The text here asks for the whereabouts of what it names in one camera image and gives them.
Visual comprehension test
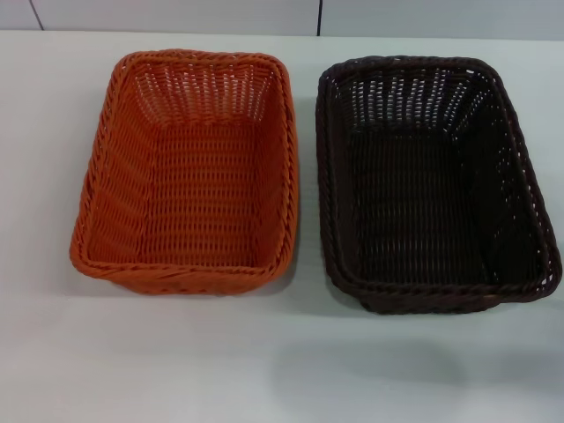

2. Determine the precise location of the orange woven plastic basket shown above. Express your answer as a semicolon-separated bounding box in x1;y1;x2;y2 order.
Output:
69;51;301;297

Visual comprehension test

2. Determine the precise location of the dark brown woven plastic basket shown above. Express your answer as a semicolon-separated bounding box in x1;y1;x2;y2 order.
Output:
315;54;564;316

